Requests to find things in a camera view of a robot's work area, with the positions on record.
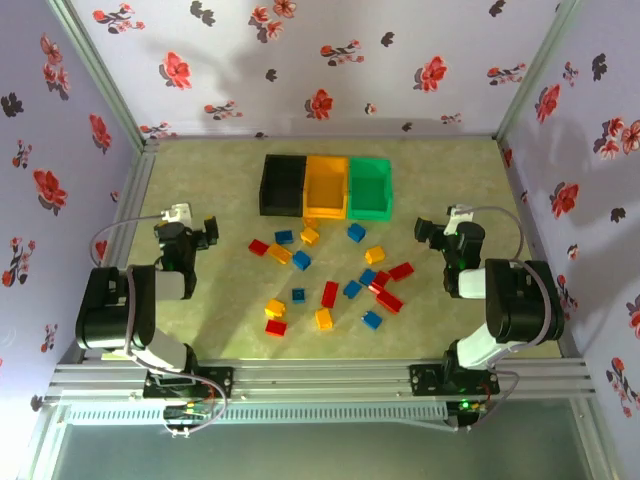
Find green plastic bin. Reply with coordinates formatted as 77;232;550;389
347;156;396;222

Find aluminium rear rail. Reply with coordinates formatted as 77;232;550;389
143;131;502;143

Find aluminium corner post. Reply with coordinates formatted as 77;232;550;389
44;0;151;151
492;0;585;141

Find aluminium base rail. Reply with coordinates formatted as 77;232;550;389
43;357;599;401

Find aluminium side rail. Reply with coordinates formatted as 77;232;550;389
47;139;160;381
497;138;585;361

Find yellow plastic bin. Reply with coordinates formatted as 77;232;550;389
302;154;350;221

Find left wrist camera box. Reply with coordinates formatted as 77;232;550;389
159;202;194;227

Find white slotted cable duct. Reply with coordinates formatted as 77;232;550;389
64;402;449;426

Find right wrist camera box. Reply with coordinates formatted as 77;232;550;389
446;203;475;225

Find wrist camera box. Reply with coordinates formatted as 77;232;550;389
446;203;475;225
159;202;194;227

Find aluminium lower frame bar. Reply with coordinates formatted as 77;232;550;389
569;397;614;480
17;399;69;480

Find left arm grey cable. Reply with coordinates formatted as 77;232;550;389
88;213;229;437

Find black plastic bin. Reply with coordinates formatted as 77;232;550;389
258;153;308;218

